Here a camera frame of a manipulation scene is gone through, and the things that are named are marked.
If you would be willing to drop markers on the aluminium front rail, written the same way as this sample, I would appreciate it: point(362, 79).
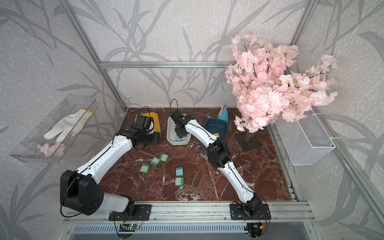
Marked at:
point(220, 212)

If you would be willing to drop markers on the left circuit board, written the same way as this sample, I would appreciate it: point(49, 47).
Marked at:
point(125, 228)

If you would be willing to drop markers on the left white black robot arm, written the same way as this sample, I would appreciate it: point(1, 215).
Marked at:
point(79, 189)

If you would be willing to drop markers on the pink artificial blossom tree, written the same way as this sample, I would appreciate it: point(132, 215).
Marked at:
point(265, 92)

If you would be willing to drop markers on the dark teal storage box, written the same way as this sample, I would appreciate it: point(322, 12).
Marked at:
point(217, 126)

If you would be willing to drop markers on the teal pink spray bottle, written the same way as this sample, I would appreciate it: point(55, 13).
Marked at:
point(223, 113)

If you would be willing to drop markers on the yellow plastic storage box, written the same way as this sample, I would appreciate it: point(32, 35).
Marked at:
point(155, 123)

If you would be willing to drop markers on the white wire mesh basket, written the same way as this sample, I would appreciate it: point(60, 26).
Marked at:
point(306, 140)

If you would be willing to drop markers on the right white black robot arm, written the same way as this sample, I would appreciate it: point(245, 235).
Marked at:
point(219, 157)

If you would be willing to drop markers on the clear acrylic wall shelf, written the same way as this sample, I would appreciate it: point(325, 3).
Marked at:
point(50, 140)

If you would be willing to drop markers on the small pink flower sprig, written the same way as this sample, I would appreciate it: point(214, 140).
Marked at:
point(52, 149)

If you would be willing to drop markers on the white work glove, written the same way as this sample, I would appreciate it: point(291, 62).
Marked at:
point(69, 126)

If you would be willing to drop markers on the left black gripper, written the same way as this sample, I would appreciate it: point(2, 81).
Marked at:
point(156, 138)

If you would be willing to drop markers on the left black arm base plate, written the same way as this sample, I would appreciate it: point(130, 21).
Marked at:
point(132, 212)

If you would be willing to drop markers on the right circuit board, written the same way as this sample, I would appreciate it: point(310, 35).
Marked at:
point(254, 228)

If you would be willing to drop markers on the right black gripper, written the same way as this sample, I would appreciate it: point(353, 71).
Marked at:
point(177, 133)

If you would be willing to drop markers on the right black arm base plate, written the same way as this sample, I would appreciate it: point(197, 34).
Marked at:
point(240, 212)

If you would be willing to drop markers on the circuit board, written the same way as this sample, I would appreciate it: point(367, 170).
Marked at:
point(254, 228)
point(125, 228)

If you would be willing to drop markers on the white plastic storage box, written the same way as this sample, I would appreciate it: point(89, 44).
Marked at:
point(172, 136)

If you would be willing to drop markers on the green plug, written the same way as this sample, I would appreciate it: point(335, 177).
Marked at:
point(180, 181)
point(145, 168)
point(155, 162)
point(164, 158)

